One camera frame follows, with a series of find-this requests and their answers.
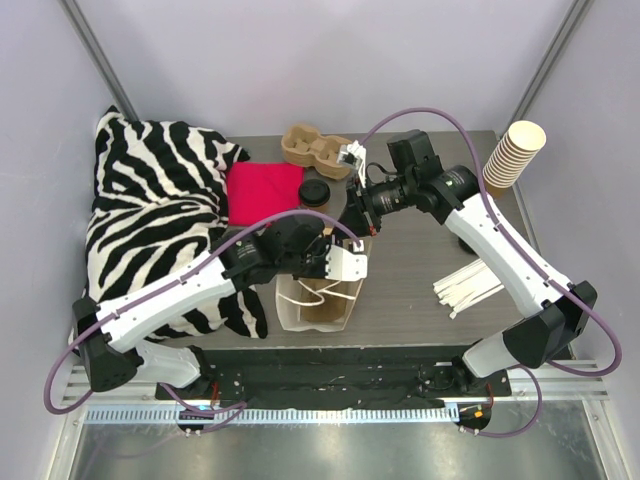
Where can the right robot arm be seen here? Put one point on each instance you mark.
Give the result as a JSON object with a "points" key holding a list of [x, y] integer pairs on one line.
{"points": [[549, 306]]}

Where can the black cup lid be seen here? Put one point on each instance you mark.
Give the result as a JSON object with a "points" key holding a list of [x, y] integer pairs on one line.
{"points": [[314, 189]]}

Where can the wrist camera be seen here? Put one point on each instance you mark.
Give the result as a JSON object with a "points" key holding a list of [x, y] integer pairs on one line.
{"points": [[353, 156], [347, 263]]}

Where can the brown paper coffee cup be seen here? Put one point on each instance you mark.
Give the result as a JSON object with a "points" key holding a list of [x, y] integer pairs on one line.
{"points": [[321, 205]]}

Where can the brown paper bag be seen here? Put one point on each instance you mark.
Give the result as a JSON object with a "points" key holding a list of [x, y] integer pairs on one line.
{"points": [[315, 304]]}

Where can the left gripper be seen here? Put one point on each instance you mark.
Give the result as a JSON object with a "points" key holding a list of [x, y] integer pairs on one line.
{"points": [[316, 257]]}

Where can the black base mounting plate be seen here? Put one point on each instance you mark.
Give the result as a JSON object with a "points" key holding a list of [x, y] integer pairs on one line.
{"points": [[388, 377]]}

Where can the stack of black lids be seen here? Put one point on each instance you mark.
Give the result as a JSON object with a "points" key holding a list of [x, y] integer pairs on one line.
{"points": [[465, 247]]}

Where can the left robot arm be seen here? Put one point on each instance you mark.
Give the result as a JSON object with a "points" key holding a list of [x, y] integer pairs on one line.
{"points": [[112, 336]]}

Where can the zebra print pillow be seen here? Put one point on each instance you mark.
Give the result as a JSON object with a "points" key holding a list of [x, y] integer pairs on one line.
{"points": [[159, 201]]}

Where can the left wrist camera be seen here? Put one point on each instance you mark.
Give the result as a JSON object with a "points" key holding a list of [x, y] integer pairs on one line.
{"points": [[347, 263]]}

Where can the cardboard cup carrier tray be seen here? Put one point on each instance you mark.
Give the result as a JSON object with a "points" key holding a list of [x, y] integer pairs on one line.
{"points": [[305, 146]]}

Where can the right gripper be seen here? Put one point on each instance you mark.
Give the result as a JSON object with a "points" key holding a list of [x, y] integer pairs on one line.
{"points": [[364, 209]]}

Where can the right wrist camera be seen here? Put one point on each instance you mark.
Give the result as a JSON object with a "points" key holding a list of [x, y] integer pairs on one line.
{"points": [[353, 156]]}

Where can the white cable duct strip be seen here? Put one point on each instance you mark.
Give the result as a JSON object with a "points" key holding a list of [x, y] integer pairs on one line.
{"points": [[175, 414]]}

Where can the pink folded cloth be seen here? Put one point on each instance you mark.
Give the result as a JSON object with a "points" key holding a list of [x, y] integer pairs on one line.
{"points": [[259, 190]]}

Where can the stack of paper cups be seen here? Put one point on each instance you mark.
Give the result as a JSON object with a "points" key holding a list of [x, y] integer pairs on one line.
{"points": [[521, 142]]}

